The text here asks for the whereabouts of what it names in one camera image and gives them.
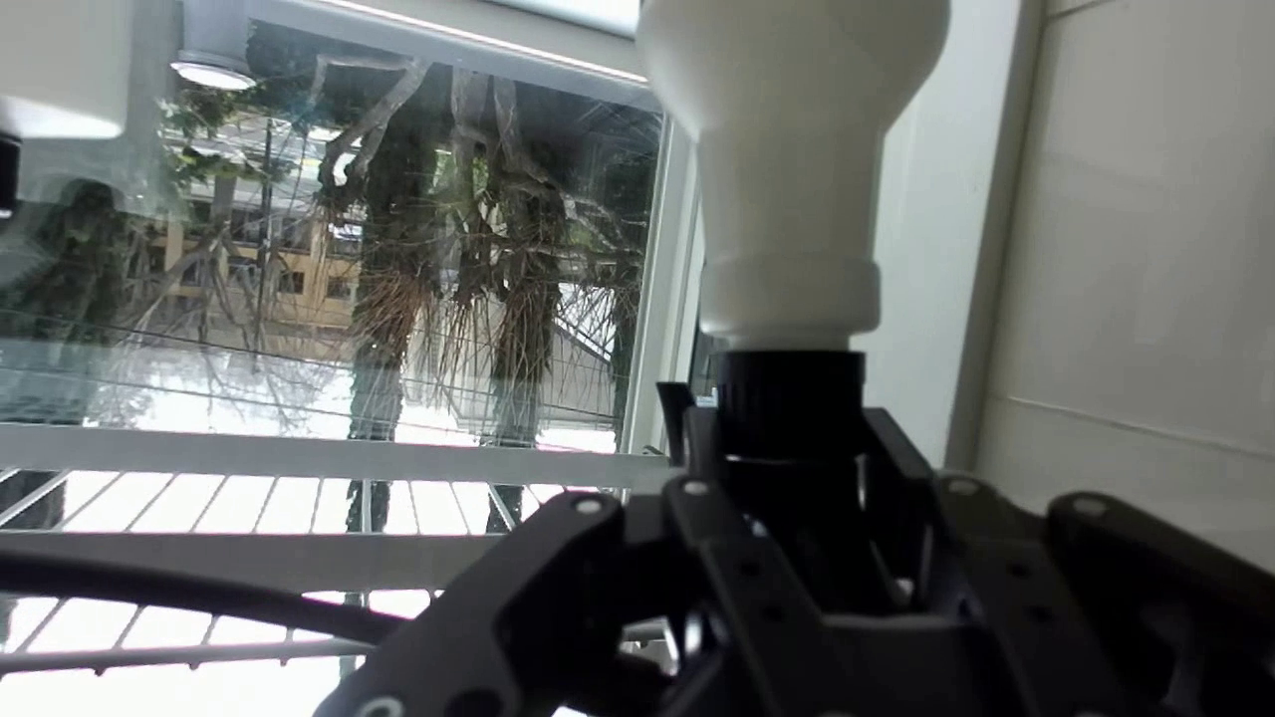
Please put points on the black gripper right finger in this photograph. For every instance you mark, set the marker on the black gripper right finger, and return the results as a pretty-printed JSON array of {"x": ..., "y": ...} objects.
[{"x": 901, "y": 498}]

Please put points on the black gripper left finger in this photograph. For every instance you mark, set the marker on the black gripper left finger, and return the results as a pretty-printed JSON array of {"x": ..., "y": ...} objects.
[{"x": 700, "y": 494}]

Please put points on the white bottle green label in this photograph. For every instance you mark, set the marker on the white bottle green label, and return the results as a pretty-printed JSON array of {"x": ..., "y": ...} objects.
[{"x": 789, "y": 105}]

